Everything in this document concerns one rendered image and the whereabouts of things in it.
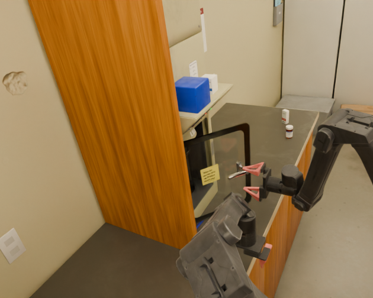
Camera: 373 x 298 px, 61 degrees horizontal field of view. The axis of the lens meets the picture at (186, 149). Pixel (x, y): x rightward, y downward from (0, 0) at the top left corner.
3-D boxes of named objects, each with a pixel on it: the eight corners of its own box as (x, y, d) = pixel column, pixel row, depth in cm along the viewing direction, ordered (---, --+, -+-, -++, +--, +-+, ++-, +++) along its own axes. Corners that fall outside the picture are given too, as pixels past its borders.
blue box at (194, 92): (172, 110, 108) (168, 86, 103) (186, 99, 115) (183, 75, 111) (198, 113, 103) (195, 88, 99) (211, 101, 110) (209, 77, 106)
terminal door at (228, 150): (187, 224, 133) (174, 143, 113) (250, 201, 141) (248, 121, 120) (188, 226, 132) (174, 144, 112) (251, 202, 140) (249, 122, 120)
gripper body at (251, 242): (235, 232, 102) (234, 215, 98) (266, 241, 97) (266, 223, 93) (227, 246, 97) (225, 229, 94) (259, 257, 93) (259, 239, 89)
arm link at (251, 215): (240, 220, 88) (259, 216, 89) (231, 205, 94) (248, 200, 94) (240, 238, 91) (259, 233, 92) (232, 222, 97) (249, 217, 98)
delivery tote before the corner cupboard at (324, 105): (274, 130, 393) (274, 106, 376) (284, 116, 422) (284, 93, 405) (326, 138, 362) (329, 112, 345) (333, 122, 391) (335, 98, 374)
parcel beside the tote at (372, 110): (337, 137, 361) (340, 114, 347) (337, 124, 386) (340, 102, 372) (378, 141, 345) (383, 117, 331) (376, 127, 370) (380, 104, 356)
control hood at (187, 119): (169, 140, 111) (165, 115, 106) (209, 104, 134) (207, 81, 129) (198, 145, 106) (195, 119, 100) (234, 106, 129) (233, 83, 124)
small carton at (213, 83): (201, 93, 119) (199, 78, 116) (206, 88, 122) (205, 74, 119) (212, 94, 116) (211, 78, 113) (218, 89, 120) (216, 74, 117)
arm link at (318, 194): (335, 139, 74) (362, 115, 77) (314, 126, 77) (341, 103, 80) (303, 217, 108) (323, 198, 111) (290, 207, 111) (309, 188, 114)
